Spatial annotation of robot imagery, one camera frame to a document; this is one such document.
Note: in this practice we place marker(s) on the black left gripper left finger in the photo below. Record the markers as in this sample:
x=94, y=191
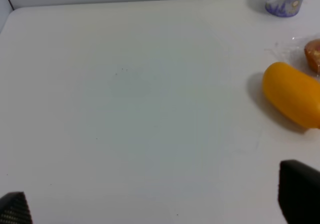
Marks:
x=14, y=209

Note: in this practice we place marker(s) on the yellow mango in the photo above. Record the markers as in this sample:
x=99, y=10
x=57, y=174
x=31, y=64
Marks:
x=293, y=93

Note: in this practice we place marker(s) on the wrapped brown pastry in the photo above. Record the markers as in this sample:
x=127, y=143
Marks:
x=300, y=52

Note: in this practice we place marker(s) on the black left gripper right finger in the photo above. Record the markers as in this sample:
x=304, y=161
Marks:
x=299, y=192

